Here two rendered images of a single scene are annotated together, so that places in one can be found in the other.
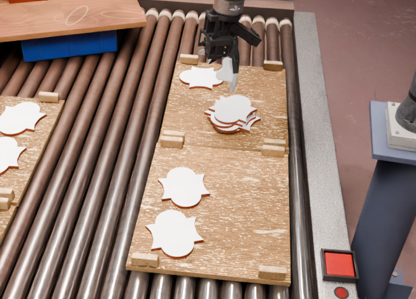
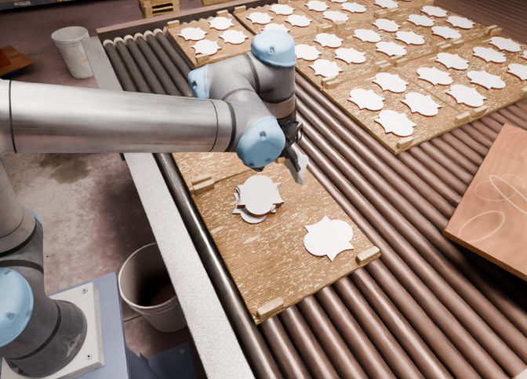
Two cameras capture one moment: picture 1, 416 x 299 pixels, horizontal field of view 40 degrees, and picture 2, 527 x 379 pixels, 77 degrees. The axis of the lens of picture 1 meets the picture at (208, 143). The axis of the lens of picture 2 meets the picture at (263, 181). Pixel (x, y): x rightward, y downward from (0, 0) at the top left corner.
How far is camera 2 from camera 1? 1.82 m
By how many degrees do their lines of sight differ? 88
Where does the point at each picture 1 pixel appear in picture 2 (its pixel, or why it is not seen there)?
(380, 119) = (110, 340)
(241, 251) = not seen: hidden behind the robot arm
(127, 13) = (480, 231)
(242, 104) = (252, 202)
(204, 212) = not seen: hidden behind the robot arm
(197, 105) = (299, 202)
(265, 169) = (200, 169)
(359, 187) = not seen: outside the picture
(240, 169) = (219, 160)
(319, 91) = (196, 316)
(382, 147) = (105, 286)
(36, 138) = (365, 118)
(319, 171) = (160, 197)
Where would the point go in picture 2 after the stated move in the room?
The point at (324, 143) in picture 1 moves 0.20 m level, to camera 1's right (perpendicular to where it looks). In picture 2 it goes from (163, 230) to (85, 265)
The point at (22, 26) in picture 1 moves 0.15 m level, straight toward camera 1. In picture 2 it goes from (512, 151) to (456, 129)
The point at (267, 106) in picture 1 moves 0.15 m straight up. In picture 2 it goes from (237, 237) to (232, 200)
